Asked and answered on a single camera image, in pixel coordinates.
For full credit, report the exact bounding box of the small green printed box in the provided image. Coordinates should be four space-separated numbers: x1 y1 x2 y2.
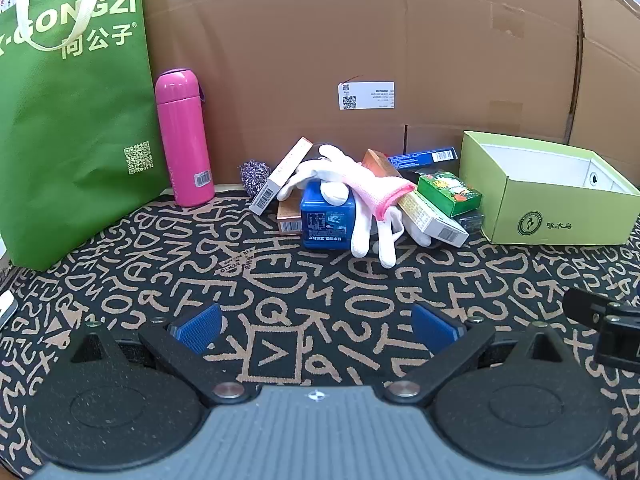
417 172 483 217

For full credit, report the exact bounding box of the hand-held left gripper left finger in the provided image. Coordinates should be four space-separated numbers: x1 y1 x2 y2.
70 302 258 406

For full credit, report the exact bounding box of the white paper label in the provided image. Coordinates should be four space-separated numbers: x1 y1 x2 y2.
338 80 396 111

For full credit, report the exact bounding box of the blue flat box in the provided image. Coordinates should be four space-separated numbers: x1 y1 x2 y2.
387 147 460 171

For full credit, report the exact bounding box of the orange white long box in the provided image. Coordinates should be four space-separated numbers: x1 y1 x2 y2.
361 149 469 248

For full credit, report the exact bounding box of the pink thermos bottle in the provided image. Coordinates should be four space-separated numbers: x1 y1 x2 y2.
154 67 216 207

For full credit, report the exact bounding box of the white glove pink cuff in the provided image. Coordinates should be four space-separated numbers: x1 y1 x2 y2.
350 200 406 268
277 145 416 221

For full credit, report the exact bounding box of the green cardboard box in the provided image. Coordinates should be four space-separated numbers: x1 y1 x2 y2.
459 131 640 246

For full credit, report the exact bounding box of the green tote bag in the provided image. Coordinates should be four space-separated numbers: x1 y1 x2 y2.
0 0 168 272

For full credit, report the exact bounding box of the small dark box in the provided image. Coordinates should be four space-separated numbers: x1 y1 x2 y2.
457 210 486 233

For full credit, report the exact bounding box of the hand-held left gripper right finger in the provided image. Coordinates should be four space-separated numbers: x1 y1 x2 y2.
382 304 566 406

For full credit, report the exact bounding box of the blue box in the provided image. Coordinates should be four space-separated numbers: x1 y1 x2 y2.
300 180 357 251
387 147 460 171

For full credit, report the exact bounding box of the small brown box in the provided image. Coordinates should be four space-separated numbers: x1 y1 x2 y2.
276 197 306 235

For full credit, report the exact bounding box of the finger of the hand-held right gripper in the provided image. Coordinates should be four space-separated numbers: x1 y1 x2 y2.
562 287 640 366

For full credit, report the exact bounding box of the white long barcode box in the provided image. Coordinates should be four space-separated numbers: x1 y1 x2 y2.
249 137 315 216

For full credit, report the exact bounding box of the purple scrubber ball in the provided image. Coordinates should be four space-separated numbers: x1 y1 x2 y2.
240 160 273 198

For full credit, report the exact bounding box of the large cardboard box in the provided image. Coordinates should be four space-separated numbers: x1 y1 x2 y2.
105 0 583 196
570 0 640 181

